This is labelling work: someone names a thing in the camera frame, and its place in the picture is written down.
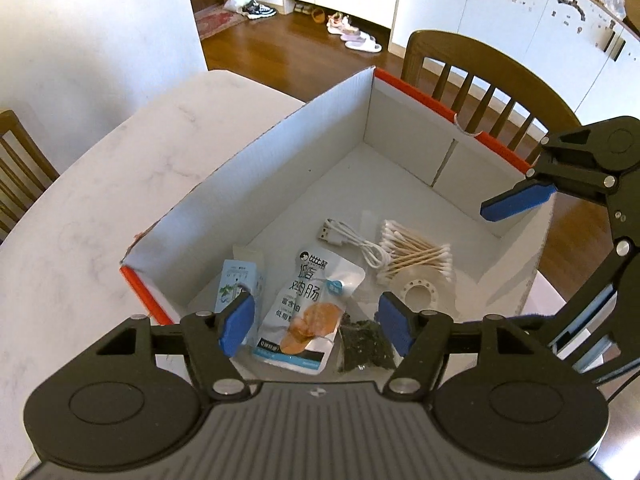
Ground clear tape roll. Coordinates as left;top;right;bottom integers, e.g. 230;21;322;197
388;266;459;318

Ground bag of dark tea leaves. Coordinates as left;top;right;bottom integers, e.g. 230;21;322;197
337;313;396;373

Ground small blue white carton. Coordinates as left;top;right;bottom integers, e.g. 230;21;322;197
214;244;266;348

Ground chicken sausage snack packet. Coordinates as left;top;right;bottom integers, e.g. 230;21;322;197
252;246;366;376

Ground bag of cotton swabs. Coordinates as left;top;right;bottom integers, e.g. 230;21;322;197
376;220;454;284

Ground white usb cable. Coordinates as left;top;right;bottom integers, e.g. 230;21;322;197
318;218;393;270

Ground white shelving cabinet unit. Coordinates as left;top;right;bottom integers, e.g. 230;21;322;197
259;0;639;124

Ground red cardboard shoe box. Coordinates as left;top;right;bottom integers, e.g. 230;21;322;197
122;68;552;324

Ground wooden chair beside box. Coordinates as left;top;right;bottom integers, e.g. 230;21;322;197
400;29;584;162

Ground pink sandals on floor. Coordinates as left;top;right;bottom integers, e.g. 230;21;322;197
326;12;382;54

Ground wooden chair behind table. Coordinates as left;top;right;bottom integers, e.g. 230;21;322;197
1;110;60;240

